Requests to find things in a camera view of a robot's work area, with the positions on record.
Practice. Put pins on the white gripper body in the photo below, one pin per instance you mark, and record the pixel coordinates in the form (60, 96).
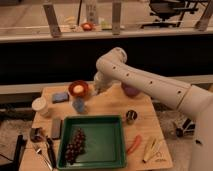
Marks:
(101, 83)

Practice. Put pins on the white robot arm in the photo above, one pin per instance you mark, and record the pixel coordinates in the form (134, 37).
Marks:
(196, 103)

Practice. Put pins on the green plastic tray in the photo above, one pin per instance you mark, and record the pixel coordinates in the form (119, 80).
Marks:
(104, 143)

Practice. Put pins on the red bowl with egg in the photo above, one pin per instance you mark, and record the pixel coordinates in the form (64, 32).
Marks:
(78, 88)

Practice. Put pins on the blue plastic cup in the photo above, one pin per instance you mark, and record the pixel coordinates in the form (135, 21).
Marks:
(79, 105)

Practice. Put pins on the purple round plate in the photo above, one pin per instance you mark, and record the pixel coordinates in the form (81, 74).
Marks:
(129, 91)

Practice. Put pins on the small metal cup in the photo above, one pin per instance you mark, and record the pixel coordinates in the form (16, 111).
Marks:
(131, 116)

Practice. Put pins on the blue sponge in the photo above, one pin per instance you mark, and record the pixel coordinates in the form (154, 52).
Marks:
(60, 97)

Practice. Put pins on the grey rectangular block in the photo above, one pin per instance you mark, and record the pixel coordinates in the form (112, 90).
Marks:
(56, 128)

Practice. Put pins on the orange carrot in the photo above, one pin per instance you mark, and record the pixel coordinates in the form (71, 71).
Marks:
(134, 145)

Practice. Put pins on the dark grape bunch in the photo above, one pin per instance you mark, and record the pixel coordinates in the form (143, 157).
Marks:
(75, 147)

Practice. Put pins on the dark metal clip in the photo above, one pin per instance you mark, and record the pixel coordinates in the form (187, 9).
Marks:
(36, 134)

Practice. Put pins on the black office chair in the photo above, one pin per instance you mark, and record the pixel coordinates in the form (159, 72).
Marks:
(170, 12)

